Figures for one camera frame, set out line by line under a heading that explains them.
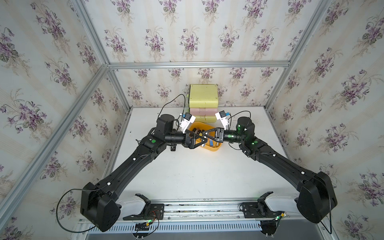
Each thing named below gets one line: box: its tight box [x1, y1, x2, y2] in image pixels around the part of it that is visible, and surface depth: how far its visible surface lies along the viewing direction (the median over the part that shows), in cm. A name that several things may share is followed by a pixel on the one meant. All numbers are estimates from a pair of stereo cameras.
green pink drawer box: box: [189, 84, 219, 123], surface depth 101 cm
